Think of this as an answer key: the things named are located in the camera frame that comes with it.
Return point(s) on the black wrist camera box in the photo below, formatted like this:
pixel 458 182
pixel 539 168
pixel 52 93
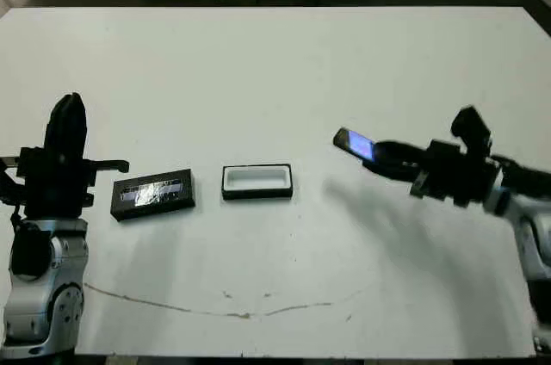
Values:
pixel 471 128
pixel 10 188

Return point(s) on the black box lid with print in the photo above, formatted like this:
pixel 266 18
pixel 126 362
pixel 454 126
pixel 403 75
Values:
pixel 152 195

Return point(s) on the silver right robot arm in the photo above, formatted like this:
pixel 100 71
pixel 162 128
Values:
pixel 534 231

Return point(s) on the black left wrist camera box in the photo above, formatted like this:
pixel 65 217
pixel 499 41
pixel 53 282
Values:
pixel 10 188

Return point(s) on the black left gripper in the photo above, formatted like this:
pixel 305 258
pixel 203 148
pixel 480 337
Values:
pixel 53 188

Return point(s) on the slim black camera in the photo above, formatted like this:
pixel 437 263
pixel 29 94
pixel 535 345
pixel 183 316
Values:
pixel 355 143

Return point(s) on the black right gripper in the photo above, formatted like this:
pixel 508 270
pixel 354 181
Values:
pixel 460 175

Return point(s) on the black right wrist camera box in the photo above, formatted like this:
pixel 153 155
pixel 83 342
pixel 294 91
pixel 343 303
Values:
pixel 471 128

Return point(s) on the black box base white insert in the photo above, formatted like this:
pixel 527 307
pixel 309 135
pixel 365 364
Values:
pixel 258 193

